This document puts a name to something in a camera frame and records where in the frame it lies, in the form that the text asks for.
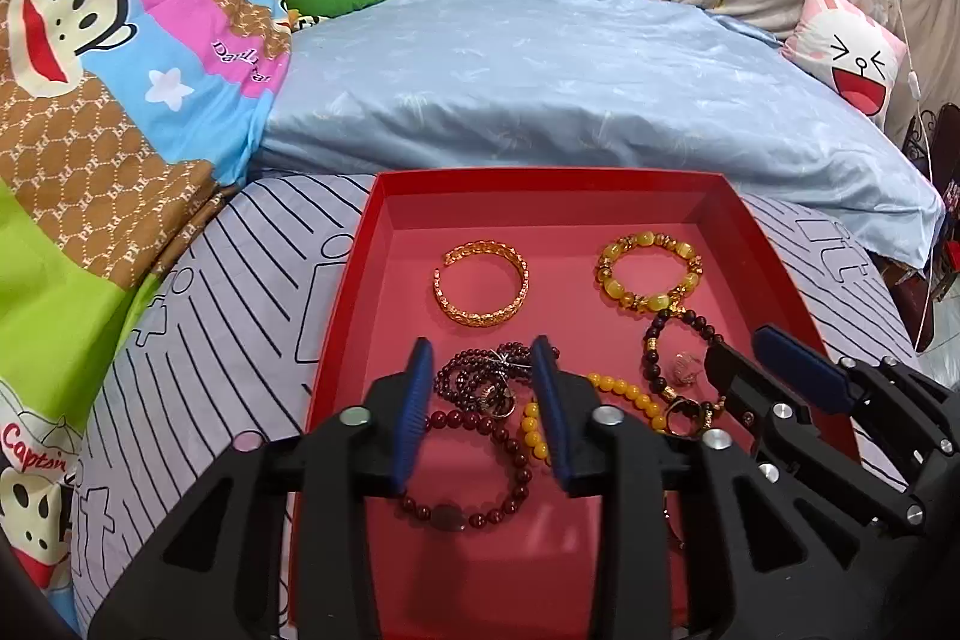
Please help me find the red jewelry tray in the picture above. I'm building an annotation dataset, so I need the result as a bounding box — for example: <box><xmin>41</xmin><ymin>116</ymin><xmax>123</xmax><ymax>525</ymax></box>
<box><xmin>289</xmin><ymin>169</ymin><xmax>863</xmax><ymax>640</ymax></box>

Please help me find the dark red bead bracelet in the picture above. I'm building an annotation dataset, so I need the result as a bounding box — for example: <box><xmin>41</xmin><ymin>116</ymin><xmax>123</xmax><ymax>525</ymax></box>
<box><xmin>394</xmin><ymin>407</ymin><xmax>530</xmax><ymax>532</ymax></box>

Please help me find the light blue pillow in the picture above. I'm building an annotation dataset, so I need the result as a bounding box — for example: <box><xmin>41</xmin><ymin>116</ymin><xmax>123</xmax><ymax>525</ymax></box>
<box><xmin>251</xmin><ymin>0</ymin><xmax>944</xmax><ymax>270</ymax></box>

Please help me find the white bunny pillow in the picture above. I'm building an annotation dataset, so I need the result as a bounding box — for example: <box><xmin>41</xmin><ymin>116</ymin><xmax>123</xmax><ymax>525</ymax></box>
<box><xmin>780</xmin><ymin>0</ymin><xmax>908</xmax><ymax>120</ymax></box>

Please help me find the black metal rack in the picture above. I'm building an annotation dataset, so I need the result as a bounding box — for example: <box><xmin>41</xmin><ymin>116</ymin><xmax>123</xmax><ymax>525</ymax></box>
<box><xmin>904</xmin><ymin>104</ymin><xmax>960</xmax><ymax>176</ymax></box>

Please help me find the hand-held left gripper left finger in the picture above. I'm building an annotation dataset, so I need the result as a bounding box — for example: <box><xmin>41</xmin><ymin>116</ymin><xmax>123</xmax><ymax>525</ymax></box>
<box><xmin>88</xmin><ymin>336</ymin><xmax>436</xmax><ymax>640</ymax></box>

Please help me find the gold openwork bangle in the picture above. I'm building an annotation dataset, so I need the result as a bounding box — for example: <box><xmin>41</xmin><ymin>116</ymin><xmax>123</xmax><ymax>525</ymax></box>
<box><xmin>433</xmin><ymin>241</ymin><xmax>530</xmax><ymax>327</ymax></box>

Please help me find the white cable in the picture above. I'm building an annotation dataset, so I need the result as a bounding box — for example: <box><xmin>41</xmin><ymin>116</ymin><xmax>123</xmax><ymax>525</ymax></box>
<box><xmin>855</xmin><ymin>0</ymin><xmax>938</xmax><ymax>348</ymax></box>

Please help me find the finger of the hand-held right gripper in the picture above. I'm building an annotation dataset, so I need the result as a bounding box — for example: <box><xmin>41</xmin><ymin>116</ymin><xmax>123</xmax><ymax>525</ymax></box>
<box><xmin>703</xmin><ymin>340</ymin><xmax>927</xmax><ymax>528</ymax></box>
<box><xmin>754</xmin><ymin>323</ymin><xmax>960</xmax><ymax>461</ymax></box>

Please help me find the grey striped sheet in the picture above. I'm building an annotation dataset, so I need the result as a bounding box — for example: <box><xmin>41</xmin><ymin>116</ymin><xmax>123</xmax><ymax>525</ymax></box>
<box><xmin>71</xmin><ymin>171</ymin><xmax>927</xmax><ymax>640</ymax></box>

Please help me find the small garnet bead bracelet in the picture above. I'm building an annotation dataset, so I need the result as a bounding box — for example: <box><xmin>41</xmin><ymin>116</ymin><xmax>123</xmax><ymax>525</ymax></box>
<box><xmin>437</xmin><ymin>340</ymin><xmax>560</xmax><ymax>416</ymax></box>

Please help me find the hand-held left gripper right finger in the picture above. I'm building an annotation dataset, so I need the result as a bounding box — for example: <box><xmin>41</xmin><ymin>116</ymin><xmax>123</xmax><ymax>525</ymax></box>
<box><xmin>529</xmin><ymin>334</ymin><xmax>848</xmax><ymax>640</ymax></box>

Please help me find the yellow amber beaded bracelet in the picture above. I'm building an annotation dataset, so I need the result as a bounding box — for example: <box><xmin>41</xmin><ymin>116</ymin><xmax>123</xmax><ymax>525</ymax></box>
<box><xmin>596</xmin><ymin>230</ymin><xmax>706</xmax><ymax>313</ymax></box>

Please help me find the dark purple bead bracelet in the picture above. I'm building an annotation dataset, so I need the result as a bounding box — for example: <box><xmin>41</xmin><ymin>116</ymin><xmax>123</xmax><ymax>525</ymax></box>
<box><xmin>641</xmin><ymin>306</ymin><xmax>725</xmax><ymax>438</ymax></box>

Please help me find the gold clover ring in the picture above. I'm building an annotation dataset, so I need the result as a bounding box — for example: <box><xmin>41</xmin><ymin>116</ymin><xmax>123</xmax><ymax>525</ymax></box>
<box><xmin>664</xmin><ymin>396</ymin><xmax>721</xmax><ymax>442</ymax></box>

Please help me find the cartoon monkey blanket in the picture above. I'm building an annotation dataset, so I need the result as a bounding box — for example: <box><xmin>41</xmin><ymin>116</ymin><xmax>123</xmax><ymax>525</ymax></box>
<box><xmin>0</xmin><ymin>0</ymin><xmax>301</xmax><ymax>611</ymax></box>

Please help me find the yellow round bead bracelet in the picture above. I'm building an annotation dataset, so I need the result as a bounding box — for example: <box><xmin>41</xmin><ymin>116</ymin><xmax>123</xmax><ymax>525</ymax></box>
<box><xmin>520</xmin><ymin>372</ymin><xmax>665</xmax><ymax>468</ymax></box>

